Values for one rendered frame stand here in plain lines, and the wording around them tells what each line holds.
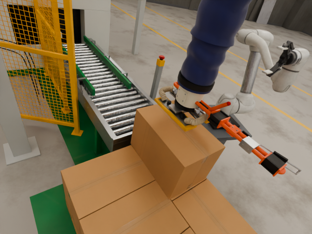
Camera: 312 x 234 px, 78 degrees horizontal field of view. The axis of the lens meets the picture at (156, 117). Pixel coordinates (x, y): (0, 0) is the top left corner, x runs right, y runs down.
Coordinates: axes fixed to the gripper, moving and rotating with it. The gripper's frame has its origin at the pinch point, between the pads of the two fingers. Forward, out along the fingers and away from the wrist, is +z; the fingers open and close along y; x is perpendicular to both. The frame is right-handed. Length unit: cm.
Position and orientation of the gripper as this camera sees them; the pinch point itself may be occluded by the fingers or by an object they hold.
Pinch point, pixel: (272, 60)
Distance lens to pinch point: 121.8
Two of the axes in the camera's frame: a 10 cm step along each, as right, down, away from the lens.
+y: -2.0, 7.6, 6.2
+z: -8.0, 2.4, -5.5
